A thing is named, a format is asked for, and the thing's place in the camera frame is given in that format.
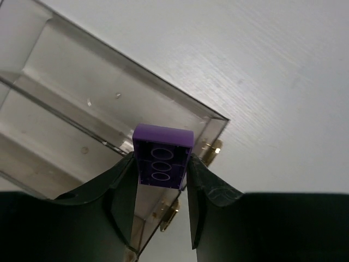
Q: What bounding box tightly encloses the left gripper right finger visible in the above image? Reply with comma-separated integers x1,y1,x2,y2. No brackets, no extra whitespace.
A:
186,155,348,261

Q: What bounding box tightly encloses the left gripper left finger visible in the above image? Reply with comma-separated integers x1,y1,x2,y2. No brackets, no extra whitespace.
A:
1,153,136,261

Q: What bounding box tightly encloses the purple lego brick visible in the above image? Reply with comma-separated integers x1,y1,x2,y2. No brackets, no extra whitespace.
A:
132,124,194,189

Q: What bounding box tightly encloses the clear container near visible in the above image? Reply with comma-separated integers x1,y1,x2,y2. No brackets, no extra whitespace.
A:
123,214,159,262

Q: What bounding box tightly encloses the clear container far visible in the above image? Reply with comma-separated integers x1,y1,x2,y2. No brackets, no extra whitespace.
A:
1,1,228,160

